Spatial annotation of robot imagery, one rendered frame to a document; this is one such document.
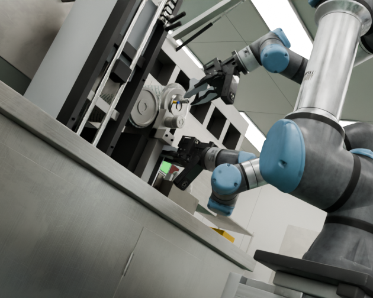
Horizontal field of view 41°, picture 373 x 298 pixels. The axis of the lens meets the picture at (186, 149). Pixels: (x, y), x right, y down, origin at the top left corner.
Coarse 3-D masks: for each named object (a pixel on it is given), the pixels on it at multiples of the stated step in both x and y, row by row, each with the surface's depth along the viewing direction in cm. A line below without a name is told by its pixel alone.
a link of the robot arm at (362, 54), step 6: (366, 36) 110; (372, 36) 108; (360, 42) 118; (366, 42) 114; (372, 42) 112; (360, 48) 119; (366, 48) 116; (372, 48) 114; (360, 54) 120; (366, 54) 119; (372, 54) 119; (306, 60) 144; (360, 60) 123; (300, 66) 143; (306, 66) 143; (354, 66) 128; (300, 72) 143; (294, 78) 145; (300, 78) 144; (300, 84) 147
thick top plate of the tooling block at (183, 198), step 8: (160, 184) 165; (168, 184) 163; (160, 192) 163; (168, 192) 161; (176, 192) 164; (184, 192) 167; (176, 200) 164; (184, 200) 167; (192, 200) 171; (184, 208) 168; (192, 208) 171
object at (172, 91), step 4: (176, 88) 162; (168, 92) 160; (172, 92) 161; (176, 92) 162; (180, 92) 164; (164, 96) 160; (168, 96) 160; (164, 100) 159; (168, 100) 160; (164, 104) 159; (164, 108) 159; (184, 112) 167; (156, 116) 163; (184, 116) 167
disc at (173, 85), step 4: (172, 84) 162; (176, 84) 164; (164, 88) 159; (168, 88) 161; (172, 88) 162; (180, 88) 165; (164, 92) 159; (184, 92) 167; (160, 96) 158; (160, 100) 159; (160, 104) 159; (160, 108) 159
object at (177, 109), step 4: (172, 96) 161; (176, 96) 161; (180, 96) 163; (172, 100) 160; (176, 100) 161; (180, 100) 163; (168, 104) 160; (176, 104) 162; (180, 104) 163; (184, 104) 165; (168, 108) 161; (172, 108) 160; (176, 108) 162; (180, 108) 164; (184, 108) 165; (172, 112) 161; (176, 112) 162; (180, 112) 163
